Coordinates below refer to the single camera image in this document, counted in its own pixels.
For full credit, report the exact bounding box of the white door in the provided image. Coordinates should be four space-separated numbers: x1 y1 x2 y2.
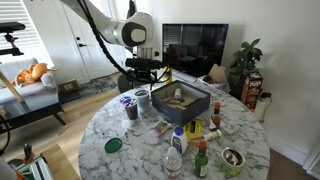
61 3 116 84

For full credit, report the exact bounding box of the orange Jenga box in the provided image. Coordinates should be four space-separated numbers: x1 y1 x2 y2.
240 71 264 112

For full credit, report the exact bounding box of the black chair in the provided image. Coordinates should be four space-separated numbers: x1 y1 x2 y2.
117 73 135 95

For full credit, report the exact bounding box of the clear plastic measuring spoon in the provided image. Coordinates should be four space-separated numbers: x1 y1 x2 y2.
120 118 135 138

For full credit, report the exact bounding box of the patterned floor rug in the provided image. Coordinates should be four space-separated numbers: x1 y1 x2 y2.
78 75 118 98

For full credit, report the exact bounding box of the yellow lid vitamin jar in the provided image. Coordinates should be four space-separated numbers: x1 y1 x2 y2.
162 67 173 85

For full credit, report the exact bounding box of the green potted plant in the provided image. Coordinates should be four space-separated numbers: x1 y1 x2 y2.
228 38 264 99

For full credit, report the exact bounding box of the grey sofa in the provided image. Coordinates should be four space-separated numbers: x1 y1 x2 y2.
0 58 67 128

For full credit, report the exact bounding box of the open brown cardboard box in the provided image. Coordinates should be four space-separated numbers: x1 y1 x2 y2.
199 63 228 85

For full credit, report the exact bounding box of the hot sauce bottle red cap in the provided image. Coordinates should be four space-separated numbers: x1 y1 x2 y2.
209 101 222 132

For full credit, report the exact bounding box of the green glass bottle red cap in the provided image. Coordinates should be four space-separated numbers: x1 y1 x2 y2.
194 140 210 179

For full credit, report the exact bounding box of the small cardboard floor box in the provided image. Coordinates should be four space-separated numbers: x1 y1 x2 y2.
58 78 81 95

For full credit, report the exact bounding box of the orange plush toy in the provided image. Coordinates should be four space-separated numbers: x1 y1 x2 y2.
11 63 58 87

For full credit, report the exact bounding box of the navy cardboard box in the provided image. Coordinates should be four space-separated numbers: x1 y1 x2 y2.
150 79 212 127

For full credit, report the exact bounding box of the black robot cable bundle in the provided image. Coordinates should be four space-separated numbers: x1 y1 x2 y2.
75 0 168 85

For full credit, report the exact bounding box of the blue plastic lid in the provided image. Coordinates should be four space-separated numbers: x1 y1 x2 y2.
119 95 133 105

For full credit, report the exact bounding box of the clear cup with dark powder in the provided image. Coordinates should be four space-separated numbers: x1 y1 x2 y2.
134 89 151 113

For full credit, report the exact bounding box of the open tin can green label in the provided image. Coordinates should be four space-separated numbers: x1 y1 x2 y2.
220 147 246 178

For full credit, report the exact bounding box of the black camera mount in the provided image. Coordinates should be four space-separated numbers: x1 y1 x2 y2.
0 21 26 56

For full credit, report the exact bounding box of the clear plastic water bottle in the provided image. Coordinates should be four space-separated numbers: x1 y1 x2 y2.
163 146 184 180

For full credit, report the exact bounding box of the white television stand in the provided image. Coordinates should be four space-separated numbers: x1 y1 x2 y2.
156 66 231 92

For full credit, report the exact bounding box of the black red clamp tool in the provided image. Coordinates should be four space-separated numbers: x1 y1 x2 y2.
22 143 35 164

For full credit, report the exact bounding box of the black flat screen television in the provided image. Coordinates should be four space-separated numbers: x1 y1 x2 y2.
161 23 230 78

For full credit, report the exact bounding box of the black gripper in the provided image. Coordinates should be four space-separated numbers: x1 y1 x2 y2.
131 67 158 90

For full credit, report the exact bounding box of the white bottle blue cap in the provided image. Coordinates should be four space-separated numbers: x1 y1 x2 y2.
170 125 189 155

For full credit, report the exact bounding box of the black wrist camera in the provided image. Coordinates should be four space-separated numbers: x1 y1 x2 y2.
124 57 165 70

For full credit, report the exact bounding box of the tan wooden pole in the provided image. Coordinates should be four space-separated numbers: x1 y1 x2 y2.
0 71 26 103

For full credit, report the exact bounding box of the clear cup with brown beans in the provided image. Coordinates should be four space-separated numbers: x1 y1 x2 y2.
124 99 139 121

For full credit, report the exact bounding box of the purple topped snack packet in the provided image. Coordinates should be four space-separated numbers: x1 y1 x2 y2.
150 119 173 137

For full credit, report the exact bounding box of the small white spice bottle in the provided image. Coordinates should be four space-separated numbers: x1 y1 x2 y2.
202 129 223 142

